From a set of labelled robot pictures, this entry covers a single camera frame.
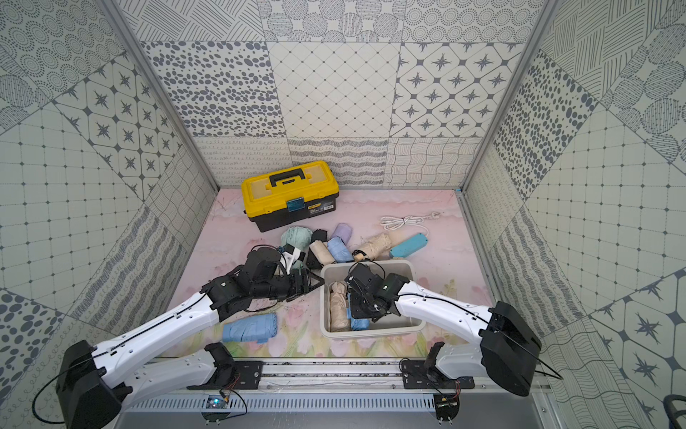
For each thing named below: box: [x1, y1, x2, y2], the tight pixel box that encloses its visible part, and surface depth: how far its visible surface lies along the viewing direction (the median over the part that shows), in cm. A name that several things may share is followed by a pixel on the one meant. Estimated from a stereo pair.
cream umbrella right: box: [348, 233, 393, 262], surface depth 98 cm
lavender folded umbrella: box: [326, 222, 353, 246], surface depth 106 cm
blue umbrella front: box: [222, 312, 278, 345], surface depth 81 cm
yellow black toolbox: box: [241, 159, 340, 233], surface depth 101 cm
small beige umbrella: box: [309, 239, 335, 266], surface depth 93 cm
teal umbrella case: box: [389, 232, 429, 259], surface depth 103 cm
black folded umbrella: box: [310, 228, 328, 244], surface depth 103 cm
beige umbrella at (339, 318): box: [329, 280, 352, 333], surface depth 83 cm
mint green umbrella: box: [280, 226, 313, 251], surface depth 100 cm
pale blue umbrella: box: [326, 235, 355, 263], surface depth 95 cm
